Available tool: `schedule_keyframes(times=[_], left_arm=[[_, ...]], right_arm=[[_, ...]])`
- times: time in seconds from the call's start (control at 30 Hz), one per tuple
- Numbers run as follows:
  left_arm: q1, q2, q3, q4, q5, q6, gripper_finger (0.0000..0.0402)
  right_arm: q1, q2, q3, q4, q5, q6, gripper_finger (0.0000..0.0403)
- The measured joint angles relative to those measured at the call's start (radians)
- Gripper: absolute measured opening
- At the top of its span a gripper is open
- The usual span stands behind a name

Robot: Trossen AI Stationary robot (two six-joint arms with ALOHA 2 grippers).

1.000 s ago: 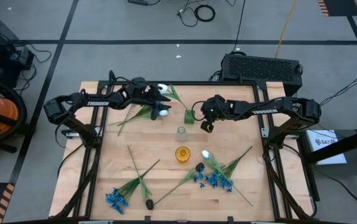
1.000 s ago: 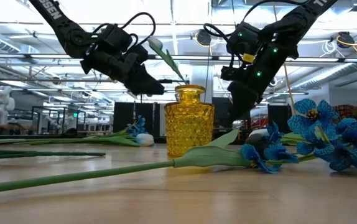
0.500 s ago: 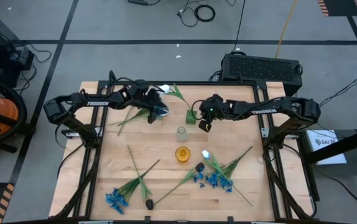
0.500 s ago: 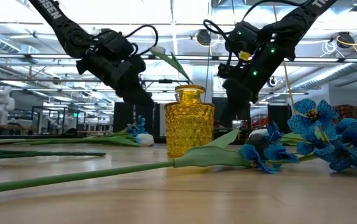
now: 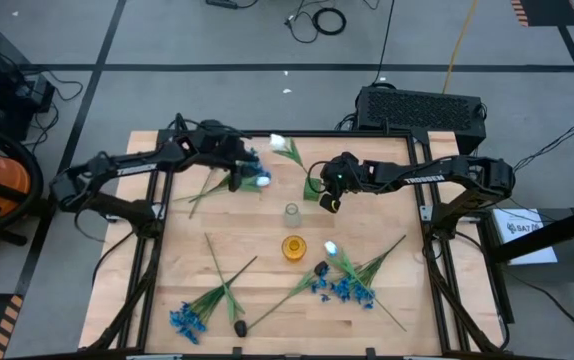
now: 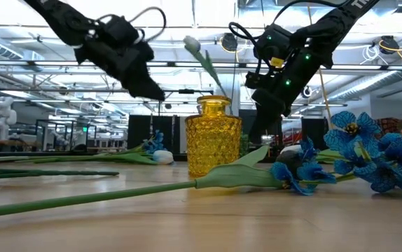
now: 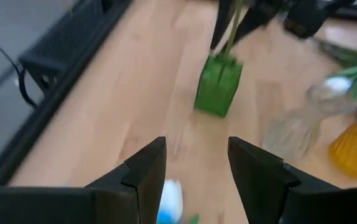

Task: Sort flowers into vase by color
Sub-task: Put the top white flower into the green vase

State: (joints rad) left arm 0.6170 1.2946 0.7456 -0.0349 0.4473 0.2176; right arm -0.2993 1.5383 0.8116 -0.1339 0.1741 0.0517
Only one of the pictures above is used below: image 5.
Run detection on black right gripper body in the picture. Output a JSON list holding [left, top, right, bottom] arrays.
[[319, 151, 372, 215]]

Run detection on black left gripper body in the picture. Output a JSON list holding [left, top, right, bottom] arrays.
[[186, 118, 261, 194]]

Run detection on green glass vase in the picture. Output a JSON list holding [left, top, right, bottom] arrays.
[[302, 175, 322, 203]]

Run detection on blue flower bunch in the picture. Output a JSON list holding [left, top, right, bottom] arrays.
[[309, 234, 408, 312], [186, 147, 270, 204], [168, 255, 259, 346]]

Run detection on white tulip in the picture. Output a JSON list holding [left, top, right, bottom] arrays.
[[269, 132, 316, 191], [173, 173, 272, 204], [324, 240, 409, 334]]

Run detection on green stems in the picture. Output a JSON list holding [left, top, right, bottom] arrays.
[[203, 232, 249, 339]]

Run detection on clear glass vase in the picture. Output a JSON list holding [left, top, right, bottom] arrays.
[[283, 202, 302, 230]]

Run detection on amber glass vase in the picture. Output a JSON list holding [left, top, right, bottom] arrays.
[[280, 234, 309, 262]]

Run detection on black perforated computer case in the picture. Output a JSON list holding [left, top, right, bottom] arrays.
[[354, 84, 488, 162]]

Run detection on white paper sheet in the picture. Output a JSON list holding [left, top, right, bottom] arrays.
[[491, 207, 559, 266]]

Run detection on orange black vacuum cleaner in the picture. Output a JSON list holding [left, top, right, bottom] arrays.
[[0, 123, 47, 260]]

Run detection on black metal beam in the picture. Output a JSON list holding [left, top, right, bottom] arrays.
[[489, 199, 574, 266]]

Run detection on black side table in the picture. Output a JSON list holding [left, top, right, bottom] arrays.
[[480, 205, 574, 326]]

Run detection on black metal table frame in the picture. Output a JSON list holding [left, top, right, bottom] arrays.
[[79, 112, 506, 360]]

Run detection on long black cable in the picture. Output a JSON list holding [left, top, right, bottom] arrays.
[[370, 0, 397, 85]]

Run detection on tangled black cable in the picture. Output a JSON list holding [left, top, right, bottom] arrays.
[[284, 0, 326, 45]]

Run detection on coiled black cable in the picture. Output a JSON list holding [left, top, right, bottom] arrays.
[[311, 6, 347, 37]]

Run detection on yellow cable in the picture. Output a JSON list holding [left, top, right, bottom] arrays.
[[440, 0, 481, 95]]

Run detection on black cable bundle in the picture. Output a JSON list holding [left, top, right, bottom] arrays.
[[511, 113, 574, 176]]

